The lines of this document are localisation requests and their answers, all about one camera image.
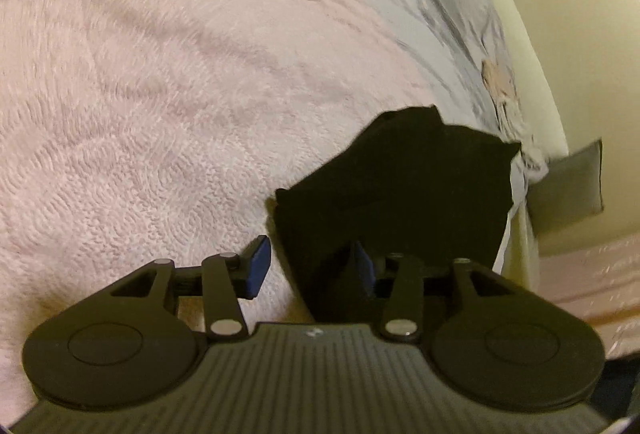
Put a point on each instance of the black pants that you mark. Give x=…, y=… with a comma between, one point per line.
x=408, y=184

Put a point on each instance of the pink grey bed cover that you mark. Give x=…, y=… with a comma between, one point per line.
x=139, y=129

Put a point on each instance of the cream white garment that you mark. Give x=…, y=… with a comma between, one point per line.
x=516, y=129

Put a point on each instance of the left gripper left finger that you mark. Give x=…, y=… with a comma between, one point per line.
x=227, y=278

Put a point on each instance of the tan garment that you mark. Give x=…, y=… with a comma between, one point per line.
x=499, y=84

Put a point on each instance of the pink patterned curtain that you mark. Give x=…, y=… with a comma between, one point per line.
x=599, y=285

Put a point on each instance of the cream quilted headboard pillow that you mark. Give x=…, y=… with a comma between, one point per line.
x=531, y=86

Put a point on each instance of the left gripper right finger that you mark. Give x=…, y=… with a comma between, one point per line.
x=393, y=284

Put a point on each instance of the grey square cushion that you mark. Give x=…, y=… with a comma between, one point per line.
x=569, y=193

